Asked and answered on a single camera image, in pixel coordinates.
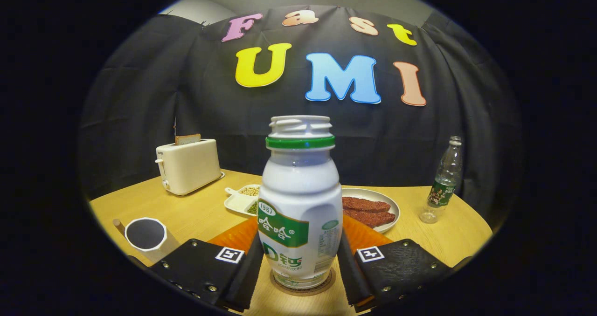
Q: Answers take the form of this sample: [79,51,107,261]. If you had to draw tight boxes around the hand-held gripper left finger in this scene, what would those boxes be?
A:
[147,217,264,313]

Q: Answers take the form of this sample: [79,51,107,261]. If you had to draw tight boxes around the white cup wooden handle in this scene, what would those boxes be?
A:
[113,217,180,263]

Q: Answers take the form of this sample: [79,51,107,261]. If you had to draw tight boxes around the cream toaster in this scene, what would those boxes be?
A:
[155,139,225,196]

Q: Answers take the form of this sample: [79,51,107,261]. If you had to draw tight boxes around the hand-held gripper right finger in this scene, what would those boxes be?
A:
[337,214,452,313]

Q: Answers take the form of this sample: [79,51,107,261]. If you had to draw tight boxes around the clear plastic water bottle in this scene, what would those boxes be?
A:
[419,136,463,224]

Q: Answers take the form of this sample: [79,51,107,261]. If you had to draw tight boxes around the wooden table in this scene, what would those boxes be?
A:
[89,169,493,316]

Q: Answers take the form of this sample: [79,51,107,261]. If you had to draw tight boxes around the white round plate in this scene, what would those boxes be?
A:
[342,188,401,234]

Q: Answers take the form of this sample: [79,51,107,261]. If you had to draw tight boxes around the round cork coaster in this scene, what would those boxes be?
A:
[270,267,336,296]

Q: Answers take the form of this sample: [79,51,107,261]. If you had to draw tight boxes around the white divided bean dish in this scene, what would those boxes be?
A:
[224,184,262,217]

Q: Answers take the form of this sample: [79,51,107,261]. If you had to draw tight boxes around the white juice bottle green label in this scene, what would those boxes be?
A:
[257,115,343,289]

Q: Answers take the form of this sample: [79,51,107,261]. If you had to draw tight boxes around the dried red meat strip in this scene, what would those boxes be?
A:
[344,208,396,228]
[343,196,391,213]

